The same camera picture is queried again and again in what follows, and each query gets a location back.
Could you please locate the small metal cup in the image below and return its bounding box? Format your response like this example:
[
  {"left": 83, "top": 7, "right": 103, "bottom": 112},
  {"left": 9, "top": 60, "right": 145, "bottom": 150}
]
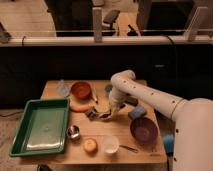
[{"left": 67, "top": 125, "right": 80, "bottom": 140}]

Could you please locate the blue box on floor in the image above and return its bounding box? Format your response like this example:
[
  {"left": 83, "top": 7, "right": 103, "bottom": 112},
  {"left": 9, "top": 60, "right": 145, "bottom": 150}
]
[{"left": 163, "top": 134, "right": 174, "bottom": 153}]

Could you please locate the blue plastic cup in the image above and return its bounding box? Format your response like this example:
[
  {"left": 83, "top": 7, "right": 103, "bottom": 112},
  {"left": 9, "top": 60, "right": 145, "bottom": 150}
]
[{"left": 104, "top": 84, "right": 113, "bottom": 97}]

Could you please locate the green plastic tray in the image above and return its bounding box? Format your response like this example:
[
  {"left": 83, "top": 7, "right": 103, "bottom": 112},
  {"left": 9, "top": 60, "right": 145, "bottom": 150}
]
[{"left": 10, "top": 99, "right": 70, "bottom": 157}]

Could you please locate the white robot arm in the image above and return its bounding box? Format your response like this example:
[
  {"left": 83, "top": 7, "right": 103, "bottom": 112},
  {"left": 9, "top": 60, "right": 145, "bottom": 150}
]
[{"left": 109, "top": 70, "right": 213, "bottom": 171}]

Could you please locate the wooden board table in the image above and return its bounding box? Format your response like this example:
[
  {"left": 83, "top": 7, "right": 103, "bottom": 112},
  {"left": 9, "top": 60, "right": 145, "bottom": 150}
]
[{"left": 19, "top": 80, "right": 167, "bottom": 165}]

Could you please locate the dark rectangular block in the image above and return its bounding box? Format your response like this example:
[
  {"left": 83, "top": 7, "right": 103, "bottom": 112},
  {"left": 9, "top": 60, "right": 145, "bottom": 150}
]
[{"left": 125, "top": 97, "right": 138, "bottom": 106}]

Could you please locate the yellow pencil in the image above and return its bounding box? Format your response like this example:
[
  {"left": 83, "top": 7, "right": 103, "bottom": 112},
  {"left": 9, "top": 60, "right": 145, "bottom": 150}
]
[{"left": 92, "top": 87, "right": 98, "bottom": 104}]

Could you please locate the purple bowl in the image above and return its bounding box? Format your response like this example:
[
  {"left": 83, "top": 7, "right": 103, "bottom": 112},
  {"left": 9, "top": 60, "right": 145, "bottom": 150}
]
[{"left": 130, "top": 117, "right": 158, "bottom": 145}]

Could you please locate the blue sponge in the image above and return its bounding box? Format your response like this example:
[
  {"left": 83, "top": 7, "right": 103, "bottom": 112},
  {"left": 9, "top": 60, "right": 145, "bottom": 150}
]
[{"left": 128, "top": 105, "right": 147, "bottom": 119}]

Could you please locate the orange carrot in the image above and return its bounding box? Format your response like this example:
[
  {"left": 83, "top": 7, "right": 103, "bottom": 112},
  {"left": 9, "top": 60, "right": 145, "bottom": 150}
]
[{"left": 70, "top": 105, "right": 93, "bottom": 113}]

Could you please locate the orange bowl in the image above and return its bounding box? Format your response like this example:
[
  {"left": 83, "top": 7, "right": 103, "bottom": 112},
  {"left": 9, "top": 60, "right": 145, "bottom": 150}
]
[{"left": 71, "top": 81, "right": 91, "bottom": 100}]

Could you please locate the black office chair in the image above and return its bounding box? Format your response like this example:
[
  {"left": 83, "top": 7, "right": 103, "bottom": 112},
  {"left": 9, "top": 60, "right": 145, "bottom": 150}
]
[{"left": 102, "top": 10, "right": 120, "bottom": 36}]

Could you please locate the orange round fruit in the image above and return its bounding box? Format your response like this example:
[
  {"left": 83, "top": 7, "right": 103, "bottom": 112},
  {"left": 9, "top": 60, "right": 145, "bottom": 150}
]
[{"left": 83, "top": 138, "right": 98, "bottom": 153}]

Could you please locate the black dish brush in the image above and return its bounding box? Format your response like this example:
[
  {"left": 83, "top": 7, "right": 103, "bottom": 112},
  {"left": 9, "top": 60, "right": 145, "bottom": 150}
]
[{"left": 85, "top": 107, "right": 113, "bottom": 121}]

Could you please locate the clear plastic bag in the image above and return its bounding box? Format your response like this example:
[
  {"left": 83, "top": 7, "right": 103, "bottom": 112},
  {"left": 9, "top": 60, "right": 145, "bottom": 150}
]
[{"left": 57, "top": 80, "right": 70, "bottom": 97}]

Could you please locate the white plastic cup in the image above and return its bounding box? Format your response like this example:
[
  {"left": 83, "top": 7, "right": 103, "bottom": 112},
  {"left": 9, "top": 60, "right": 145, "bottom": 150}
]
[{"left": 101, "top": 136, "right": 119, "bottom": 155}]

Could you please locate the metal spoon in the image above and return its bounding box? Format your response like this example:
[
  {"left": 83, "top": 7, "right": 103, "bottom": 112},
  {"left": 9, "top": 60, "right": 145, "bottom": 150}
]
[{"left": 119, "top": 145, "right": 138, "bottom": 153}]

